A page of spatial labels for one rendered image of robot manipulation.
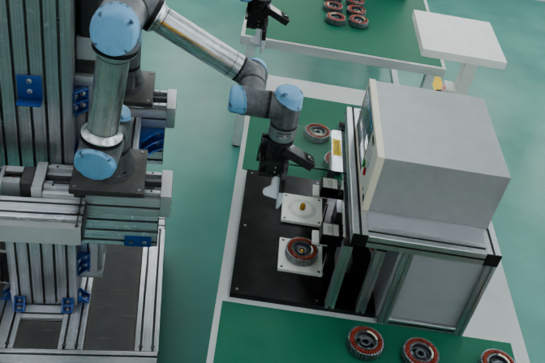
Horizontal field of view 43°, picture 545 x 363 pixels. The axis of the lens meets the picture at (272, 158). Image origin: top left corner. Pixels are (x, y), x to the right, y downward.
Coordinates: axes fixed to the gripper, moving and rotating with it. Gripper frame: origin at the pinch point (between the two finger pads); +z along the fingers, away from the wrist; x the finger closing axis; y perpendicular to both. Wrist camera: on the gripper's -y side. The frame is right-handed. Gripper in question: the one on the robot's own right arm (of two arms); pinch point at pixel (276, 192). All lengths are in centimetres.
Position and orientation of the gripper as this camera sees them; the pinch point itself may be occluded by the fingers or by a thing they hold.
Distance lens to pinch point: 203.2
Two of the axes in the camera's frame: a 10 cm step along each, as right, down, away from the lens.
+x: 0.8, 6.2, -7.8
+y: -9.8, -0.7, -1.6
